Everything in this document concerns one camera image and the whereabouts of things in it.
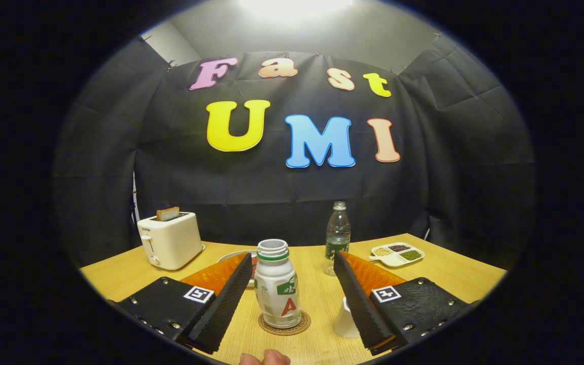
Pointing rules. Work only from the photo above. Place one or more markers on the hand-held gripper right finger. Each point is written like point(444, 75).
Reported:
point(363, 304)

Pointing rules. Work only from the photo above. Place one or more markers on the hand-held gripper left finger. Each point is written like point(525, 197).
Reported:
point(223, 309)

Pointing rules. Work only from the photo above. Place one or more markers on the round cork coaster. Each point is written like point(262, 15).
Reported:
point(266, 325)

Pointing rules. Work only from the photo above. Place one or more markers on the white juice bottle green label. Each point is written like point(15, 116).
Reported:
point(277, 289)

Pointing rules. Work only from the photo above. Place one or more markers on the clear plastic water bottle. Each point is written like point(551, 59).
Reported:
point(337, 238)

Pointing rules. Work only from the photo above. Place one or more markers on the wooden table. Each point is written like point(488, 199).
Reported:
point(317, 299)

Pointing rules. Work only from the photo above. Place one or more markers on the red meat strips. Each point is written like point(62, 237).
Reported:
point(255, 266)

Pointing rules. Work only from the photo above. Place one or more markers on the white divided dish of beans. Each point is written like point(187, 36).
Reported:
point(393, 259)

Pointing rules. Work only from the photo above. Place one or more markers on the round beige plate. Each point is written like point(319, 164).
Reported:
point(231, 255)

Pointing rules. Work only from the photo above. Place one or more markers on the cream toaster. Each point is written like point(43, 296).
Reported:
point(173, 243)

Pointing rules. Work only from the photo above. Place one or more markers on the toast slice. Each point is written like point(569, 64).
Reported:
point(168, 214)

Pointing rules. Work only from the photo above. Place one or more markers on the black backdrop cloth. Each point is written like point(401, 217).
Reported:
point(271, 187)

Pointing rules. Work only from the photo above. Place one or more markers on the ceiling light panel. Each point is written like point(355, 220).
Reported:
point(297, 5)

